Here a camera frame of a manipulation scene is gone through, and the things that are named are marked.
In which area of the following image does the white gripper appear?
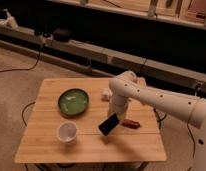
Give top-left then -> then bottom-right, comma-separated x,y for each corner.
107,96 -> 129,123

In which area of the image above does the black eraser block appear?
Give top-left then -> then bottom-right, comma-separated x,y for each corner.
99,113 -> 119,136

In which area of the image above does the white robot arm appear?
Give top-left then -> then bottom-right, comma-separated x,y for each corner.
108,71 -> 206,171

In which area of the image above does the white ceramic cup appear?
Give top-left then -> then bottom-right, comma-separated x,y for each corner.
56,122 -> 77,145

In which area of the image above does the brown oblong snack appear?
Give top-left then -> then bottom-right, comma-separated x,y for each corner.
122,119 -> 140,129

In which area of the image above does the white rectangular box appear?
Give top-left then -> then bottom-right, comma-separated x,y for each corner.
101,88 -> 112,101

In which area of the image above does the green bowl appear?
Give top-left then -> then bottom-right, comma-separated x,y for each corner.
58,88 -> 89,116

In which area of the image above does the wooden table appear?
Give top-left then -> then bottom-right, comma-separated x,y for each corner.
15,78 -> 166,163

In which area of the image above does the black power adapter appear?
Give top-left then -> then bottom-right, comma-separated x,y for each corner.
52,28 -> 71,42

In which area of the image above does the white crumpled cloth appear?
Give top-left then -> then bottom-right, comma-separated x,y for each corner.
0,9 -> 18,29

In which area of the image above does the black cable right side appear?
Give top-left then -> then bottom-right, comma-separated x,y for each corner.
153,108 -> 169,129

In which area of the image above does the black cable on floor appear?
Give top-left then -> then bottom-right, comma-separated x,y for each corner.
0,46 -> 42,75

